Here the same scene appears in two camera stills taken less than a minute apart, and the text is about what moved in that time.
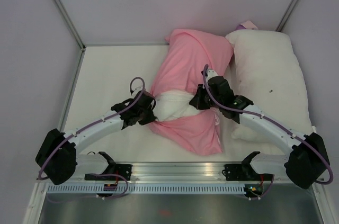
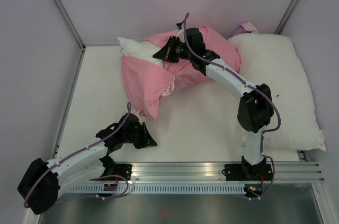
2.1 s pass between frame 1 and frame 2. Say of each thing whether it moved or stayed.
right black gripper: moved
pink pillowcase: moved
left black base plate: stayed
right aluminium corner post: stayed
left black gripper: moved
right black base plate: stayed
